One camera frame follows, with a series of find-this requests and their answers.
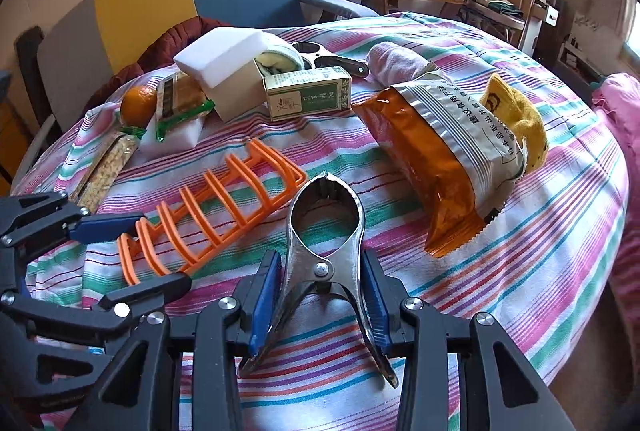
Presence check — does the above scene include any folding magnifying glass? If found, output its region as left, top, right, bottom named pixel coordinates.
left=290, top=40, right=371, bottom=79

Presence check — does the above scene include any green tea box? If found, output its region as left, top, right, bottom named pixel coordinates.
left=255, top=65, right=352, bottom=122

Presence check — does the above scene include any yellow knitted glove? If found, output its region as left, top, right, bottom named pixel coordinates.
left=480, top=74, right=550, bottom=172

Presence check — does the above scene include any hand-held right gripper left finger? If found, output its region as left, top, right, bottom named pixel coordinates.
left=65, top=250, right=283, bottom=431

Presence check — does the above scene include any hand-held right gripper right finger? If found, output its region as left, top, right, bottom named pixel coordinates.
left=361, top=250, right=576, bottom=431

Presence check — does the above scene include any pink blanket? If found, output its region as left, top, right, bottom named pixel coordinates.
left=590, top=72, right=640, bottom=312

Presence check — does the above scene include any green-wrapped cracker packet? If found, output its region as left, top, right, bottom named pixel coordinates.
left=154, top=72, right=216, bottom=143

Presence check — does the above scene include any tangerine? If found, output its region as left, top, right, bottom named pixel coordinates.
left=120, top=84, right=160, bottom=129

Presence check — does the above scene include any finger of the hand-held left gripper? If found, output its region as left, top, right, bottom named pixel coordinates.
left=0, top=273, right=193, bottom=347
left=0, top=191, right=147, bottom=272

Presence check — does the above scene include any wooden chair with clothes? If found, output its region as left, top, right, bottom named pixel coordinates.
left=465, top=0, right=536, bottom=52

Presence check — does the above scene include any dark red jacket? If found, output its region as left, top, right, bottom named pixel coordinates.
left=82, top=16, right=236, bottom=112

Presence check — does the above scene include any orange snack bag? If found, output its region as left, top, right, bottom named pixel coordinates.
left=352, top=74, right=531, bottom=259

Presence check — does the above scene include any cream cloth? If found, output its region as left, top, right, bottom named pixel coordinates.
left=254, top=34, right=306, bottom=76

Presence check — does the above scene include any orange plastic rack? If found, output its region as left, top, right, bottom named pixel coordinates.
left=117, top=137, right=308, bottom=287

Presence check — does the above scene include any pink towel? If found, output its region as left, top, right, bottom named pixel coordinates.
left=365, top=41, right=436, bottom=87

